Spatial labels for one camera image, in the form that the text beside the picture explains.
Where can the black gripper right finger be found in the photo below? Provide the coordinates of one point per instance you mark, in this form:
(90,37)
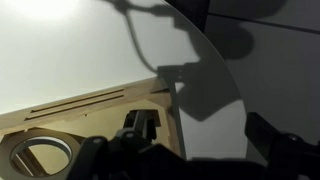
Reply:
(283,156)

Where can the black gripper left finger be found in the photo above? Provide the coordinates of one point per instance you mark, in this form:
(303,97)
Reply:
(100,156)

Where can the cream white masking tape roll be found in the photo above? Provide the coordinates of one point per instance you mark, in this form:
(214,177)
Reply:
(43,133)

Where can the square wooden tray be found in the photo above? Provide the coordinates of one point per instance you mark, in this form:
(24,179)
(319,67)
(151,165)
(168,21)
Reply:
(100,118)

